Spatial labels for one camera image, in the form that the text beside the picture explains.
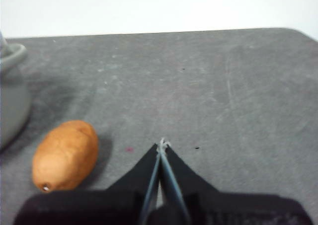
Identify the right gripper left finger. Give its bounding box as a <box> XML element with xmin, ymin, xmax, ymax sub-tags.
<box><xmin>13</xmin><ymin>143</ymin><xmax>160</xmax><ymax>225</ymax></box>

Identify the brown potato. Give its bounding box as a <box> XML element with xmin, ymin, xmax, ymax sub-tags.
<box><xmin>32</xmin><ymin>120</ymin><xmax>99</xmax><ymax>193</ymax></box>

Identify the pale green electric pot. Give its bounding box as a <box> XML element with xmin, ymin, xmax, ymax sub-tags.
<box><xmin>0</xmin><ymin>43</ymin><xmax>32</xmax><ymax>151</ymax></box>

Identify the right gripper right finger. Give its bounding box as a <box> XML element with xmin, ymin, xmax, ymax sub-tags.
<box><xmin>149</xmin><ymin>144</ymin><xmax>314</xmax><ymax>225</ymax></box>

